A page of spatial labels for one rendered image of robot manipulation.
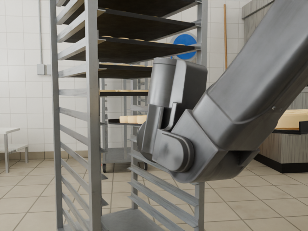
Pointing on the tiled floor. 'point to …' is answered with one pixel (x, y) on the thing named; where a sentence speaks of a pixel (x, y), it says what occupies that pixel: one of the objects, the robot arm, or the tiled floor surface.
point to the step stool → (11, 146)
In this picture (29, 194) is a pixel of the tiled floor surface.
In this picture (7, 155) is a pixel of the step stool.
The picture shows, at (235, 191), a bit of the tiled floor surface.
